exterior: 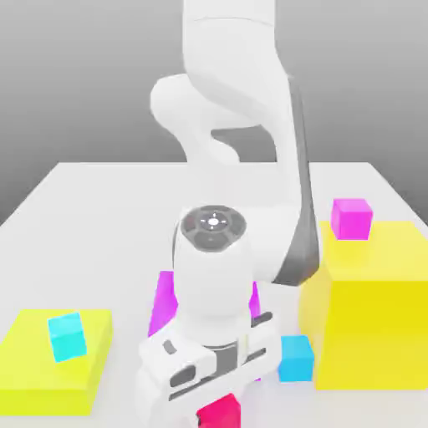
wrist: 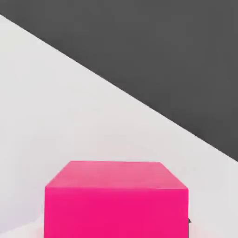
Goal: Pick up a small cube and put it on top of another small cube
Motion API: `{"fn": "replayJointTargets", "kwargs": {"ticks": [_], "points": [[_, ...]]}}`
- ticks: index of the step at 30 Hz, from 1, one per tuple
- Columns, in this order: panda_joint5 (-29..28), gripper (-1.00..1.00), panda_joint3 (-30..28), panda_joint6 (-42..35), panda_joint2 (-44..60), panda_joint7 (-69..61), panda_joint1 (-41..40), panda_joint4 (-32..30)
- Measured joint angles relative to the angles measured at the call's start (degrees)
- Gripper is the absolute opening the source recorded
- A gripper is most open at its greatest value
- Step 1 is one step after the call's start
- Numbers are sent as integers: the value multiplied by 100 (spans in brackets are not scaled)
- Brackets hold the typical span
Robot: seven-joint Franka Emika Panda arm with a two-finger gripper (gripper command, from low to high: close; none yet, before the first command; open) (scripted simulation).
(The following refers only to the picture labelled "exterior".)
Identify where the small red cube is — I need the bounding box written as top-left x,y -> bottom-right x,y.
195,392 -> 242,428

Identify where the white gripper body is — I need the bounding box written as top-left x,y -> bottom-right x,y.
135,311 -> 283,428

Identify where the small blue cube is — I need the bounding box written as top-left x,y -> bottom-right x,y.
277,334 -> 316,383

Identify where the small magenta cube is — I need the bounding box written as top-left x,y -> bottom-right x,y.
330,198 -> 375,242

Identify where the large lime yellow box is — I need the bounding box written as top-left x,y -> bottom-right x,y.
0,308 -> 115,418

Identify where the small cyan cube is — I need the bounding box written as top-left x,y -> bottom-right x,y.
47,312 -> 89,364

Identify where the large magenta box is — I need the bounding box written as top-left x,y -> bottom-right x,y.
147,270 -> 262,383

